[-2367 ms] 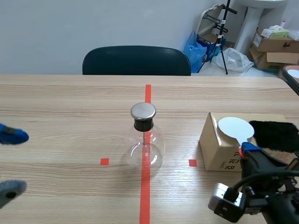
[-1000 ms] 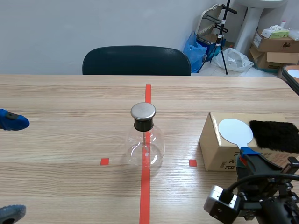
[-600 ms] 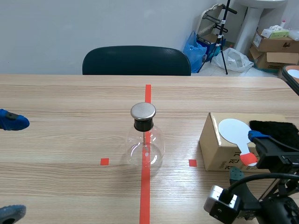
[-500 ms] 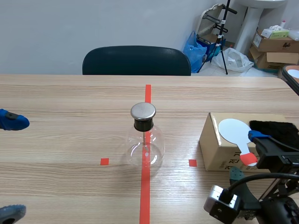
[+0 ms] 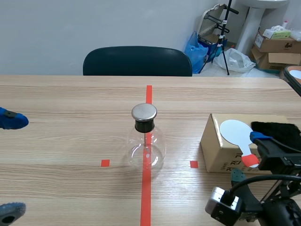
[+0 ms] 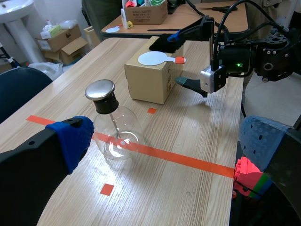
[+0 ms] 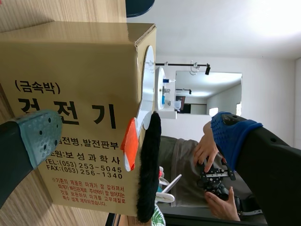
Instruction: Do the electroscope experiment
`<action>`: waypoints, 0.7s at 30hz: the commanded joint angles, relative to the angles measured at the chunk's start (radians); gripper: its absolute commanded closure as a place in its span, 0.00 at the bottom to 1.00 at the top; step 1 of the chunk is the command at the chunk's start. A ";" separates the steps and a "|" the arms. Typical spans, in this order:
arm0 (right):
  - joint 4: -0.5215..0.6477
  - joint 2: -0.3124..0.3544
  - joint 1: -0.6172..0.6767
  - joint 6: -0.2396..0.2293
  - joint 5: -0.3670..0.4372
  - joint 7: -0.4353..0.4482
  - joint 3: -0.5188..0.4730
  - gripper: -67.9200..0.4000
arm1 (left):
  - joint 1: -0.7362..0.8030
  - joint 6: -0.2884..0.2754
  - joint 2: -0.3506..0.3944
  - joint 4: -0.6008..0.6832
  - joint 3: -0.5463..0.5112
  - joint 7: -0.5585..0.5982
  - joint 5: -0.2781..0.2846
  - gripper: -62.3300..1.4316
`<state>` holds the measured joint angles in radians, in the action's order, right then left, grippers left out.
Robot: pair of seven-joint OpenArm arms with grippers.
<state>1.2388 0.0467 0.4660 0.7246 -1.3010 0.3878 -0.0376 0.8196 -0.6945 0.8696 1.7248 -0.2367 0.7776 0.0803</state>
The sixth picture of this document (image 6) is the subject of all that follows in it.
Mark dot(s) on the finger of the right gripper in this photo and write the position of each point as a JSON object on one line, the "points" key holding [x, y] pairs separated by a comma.
{"points": [[191, 83], [200, 29]]}

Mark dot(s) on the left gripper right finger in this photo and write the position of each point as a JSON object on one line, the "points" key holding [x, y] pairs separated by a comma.
{"points": [[279, 155]]}

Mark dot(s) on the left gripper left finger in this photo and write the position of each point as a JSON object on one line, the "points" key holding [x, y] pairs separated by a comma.
{"points": [[28, 179]]}

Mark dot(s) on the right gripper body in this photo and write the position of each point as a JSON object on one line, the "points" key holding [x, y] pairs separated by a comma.
{"points": [[237, 58]]}

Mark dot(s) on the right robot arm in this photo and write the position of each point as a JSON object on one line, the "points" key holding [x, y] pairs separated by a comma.
{"points": [[277, 55]]}

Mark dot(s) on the wooden desk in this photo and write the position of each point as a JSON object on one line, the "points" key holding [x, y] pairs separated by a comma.
{"points": [[183, 23]]}

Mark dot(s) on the red green blue brick block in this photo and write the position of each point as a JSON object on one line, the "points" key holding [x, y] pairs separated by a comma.
{"points": [[249, 176]]}

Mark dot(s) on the black fur patch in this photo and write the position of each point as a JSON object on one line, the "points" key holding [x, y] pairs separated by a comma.
{"points": [[164, 44]]}

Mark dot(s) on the brown cardboard box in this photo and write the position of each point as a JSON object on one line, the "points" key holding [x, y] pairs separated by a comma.
{"points": [[150, 80]]}

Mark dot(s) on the cardboard box with print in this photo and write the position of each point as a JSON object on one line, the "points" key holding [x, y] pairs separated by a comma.
{"points": [[147, 14]]}

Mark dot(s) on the clear glass flask, metal disc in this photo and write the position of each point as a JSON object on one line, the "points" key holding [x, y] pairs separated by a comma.
{"points": [[113, 122]]}

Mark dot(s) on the dark blue chair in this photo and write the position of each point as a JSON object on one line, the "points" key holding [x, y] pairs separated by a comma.
{"points": [[18, 89]]}

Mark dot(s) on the white plastic bag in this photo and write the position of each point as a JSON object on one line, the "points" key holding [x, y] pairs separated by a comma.
{"points": [[47, 69]]}

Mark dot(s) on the open cardboard box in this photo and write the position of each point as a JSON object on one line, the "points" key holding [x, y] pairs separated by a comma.
{"points": [[58, 38]]}

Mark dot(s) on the white wash basin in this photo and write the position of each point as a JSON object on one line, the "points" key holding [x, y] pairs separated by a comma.
{"points": [[14, 14]]}

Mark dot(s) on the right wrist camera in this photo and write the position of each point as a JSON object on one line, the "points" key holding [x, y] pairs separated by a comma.
{"points": [[212, 78]]}

